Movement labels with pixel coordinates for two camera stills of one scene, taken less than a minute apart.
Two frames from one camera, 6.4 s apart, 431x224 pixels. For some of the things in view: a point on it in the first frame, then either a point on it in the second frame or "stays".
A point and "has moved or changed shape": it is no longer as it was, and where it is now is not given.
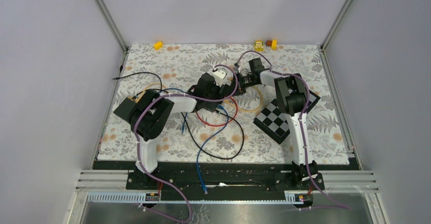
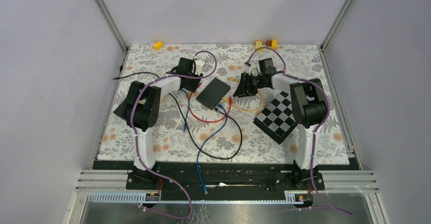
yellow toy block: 158,45 stays
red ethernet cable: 226,122 has moved or changed shape
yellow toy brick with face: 258,45 stays
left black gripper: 219,95 -> 192,88
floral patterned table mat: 190,133 stays
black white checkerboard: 274,123 stays
